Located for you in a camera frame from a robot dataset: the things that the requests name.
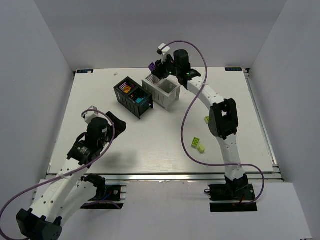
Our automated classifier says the purple long lego brick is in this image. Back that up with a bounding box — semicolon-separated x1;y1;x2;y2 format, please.
148;62;156;72

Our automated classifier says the pale green lego brick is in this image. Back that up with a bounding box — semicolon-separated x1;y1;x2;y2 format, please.
197;144;206;154

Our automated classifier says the long orange lego brick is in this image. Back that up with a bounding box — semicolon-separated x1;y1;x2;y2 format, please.
123;86;130;94

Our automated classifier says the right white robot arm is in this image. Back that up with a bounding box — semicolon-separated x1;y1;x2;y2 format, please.
149;46;249;191

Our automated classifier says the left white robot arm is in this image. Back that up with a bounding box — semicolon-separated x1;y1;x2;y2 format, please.
16;110;127;240

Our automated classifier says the white slotted container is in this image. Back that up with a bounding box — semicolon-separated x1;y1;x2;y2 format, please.
141;74;181;111

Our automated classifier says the black slotted container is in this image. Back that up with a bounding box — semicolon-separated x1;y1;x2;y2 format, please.
113;76;154;119

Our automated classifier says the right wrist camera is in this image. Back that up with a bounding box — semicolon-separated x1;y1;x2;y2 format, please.
157;43;171;63

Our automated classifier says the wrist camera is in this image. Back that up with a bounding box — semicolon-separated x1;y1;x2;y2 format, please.
81;105;99;124
157;43;171;63

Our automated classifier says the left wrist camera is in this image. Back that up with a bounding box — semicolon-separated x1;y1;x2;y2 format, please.
81;105;99;124

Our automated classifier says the aluminium rail front edge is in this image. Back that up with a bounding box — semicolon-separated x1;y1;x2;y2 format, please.
46;172;251;182

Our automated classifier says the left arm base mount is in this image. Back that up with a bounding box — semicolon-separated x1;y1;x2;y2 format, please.
80;174;125;210

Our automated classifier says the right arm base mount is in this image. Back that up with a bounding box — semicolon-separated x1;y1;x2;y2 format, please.
204;184;258;213

